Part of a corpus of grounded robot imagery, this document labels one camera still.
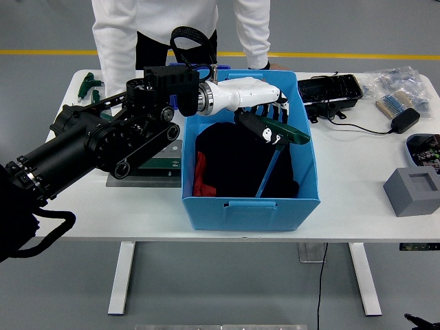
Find large green T-handle hex wrench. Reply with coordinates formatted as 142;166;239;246
254;115;311;199

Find black adapter cord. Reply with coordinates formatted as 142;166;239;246
311;71;395;135

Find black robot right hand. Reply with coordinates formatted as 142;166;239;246
404;312;440;330

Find light blue parts bowl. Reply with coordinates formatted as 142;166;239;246
406;133;440;173

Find clear plastic component bags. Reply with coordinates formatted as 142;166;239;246
360;66;433;120

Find person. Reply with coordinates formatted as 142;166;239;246
91;0;288;114

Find taped resistor strip bundle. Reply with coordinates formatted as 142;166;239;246
375;91;415;120

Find grey block with square recess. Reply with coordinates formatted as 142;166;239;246
383;167;440;218

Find small dark blue bin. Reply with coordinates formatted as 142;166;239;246
168;62;230;111

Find grey metal wrench holder stand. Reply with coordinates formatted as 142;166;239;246
105;139;184;188

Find white table leg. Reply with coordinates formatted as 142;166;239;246
347;243;382;317
107;241;137;316

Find black hanging cable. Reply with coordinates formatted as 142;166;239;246
316;243;329;330

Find black plastic tray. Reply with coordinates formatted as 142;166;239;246
297;74;364;124

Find black table control panel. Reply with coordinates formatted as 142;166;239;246
399;243;440;252

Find red cloth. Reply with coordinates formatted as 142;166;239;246
192;151;218;198

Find black power adapter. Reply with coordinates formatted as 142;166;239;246
390;108;421;135

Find black cloth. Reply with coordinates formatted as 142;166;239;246
195;122;300;199

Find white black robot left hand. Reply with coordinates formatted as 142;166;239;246
209;76;292;146

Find grey metal table bracket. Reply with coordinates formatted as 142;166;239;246
297;242;327;264

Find large light blue storage box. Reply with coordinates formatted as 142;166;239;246
181;69;322;232

